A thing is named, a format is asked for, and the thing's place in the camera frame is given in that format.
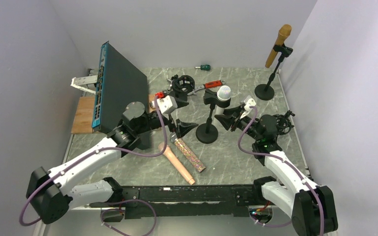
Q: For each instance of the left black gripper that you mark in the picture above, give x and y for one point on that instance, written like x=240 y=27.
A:
x=182 y=128

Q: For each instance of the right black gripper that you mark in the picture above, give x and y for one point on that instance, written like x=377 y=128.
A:
x=227 y=121

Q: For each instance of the white microphone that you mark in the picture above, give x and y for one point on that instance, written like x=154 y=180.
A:
x=223 y=95

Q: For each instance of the black clip round-base stand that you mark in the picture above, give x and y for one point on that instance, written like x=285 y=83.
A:
x=207 y=133

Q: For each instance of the pink microphone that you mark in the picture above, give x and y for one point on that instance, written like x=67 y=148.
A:
x=168 y=153

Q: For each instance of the glitter microphone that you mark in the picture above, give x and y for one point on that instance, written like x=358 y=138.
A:
x=187 y=152

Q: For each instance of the black tripod shock-mount stand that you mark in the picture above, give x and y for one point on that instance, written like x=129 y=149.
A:
x=283 y=123

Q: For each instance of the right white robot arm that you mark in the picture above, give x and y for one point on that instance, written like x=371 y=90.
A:
x=310 y=207

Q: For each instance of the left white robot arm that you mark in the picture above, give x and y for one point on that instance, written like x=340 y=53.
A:
x=52 y=193

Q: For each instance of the tall black mic stand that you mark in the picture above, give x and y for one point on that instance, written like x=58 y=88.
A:
x=265 y=91

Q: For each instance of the gold microphone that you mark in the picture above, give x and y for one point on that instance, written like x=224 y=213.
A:
x=283 y=34

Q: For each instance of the wooden board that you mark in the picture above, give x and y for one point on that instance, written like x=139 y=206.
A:
x=83 y=119

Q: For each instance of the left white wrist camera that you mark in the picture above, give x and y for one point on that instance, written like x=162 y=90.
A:
x=167 y=104

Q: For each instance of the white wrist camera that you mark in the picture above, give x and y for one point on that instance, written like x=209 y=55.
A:
x=246 y=106
x=167 y=104

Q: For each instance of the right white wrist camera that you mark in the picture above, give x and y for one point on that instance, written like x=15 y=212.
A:
x=246 y=106

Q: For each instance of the black shock-mount round-base stand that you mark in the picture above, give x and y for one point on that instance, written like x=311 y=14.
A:
x=181 y=86

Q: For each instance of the red handled adjustable wrench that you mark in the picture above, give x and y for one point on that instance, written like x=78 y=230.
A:
x=209 y=85

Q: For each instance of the green handled screwdriver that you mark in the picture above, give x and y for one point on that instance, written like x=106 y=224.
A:
x=204 y=67

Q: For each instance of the blue network switch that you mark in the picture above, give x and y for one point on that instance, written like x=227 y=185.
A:
x=119 y=83

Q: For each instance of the white bracket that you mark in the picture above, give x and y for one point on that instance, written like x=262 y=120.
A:
x=86 y=84

